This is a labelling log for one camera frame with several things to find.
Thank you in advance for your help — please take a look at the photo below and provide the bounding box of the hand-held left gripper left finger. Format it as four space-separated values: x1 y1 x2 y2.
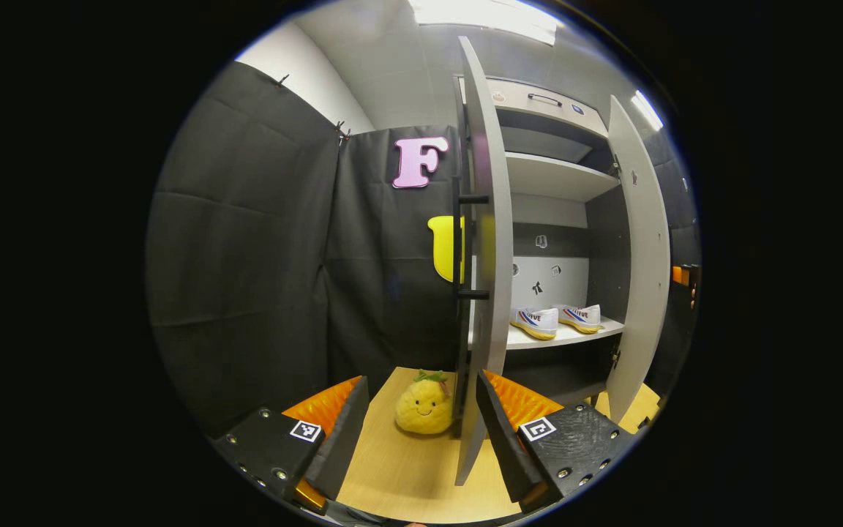
213 375 371 513

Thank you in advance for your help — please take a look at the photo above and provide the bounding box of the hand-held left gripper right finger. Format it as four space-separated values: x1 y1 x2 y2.
475 370 638 513

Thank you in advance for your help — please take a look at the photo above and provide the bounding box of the grey cabinet door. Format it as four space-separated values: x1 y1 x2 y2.
604 95 671 424
453 37 515 486

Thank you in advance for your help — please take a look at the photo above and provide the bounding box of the white canvas shoe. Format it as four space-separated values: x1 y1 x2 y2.
555 304 602 334
511 306 560 340

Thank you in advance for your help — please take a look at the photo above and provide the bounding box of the grey shoe cabinet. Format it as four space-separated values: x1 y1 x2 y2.
453 73 631 411

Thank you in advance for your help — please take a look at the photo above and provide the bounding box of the black backdrop cloth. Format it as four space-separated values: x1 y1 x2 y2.
145 62 466 440
641 128 702 396

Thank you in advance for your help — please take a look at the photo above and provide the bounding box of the yellow plush toy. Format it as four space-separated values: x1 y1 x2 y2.
394 370 455 435

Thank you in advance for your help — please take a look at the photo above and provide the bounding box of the small ceiling light panel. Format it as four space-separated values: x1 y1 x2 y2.
630 89 665 132

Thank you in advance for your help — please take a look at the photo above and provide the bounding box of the large ceiling light panel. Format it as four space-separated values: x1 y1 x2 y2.
407 0 565 46

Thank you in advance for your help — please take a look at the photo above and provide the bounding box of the black door handle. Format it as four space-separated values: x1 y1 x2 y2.
455 174 490 302

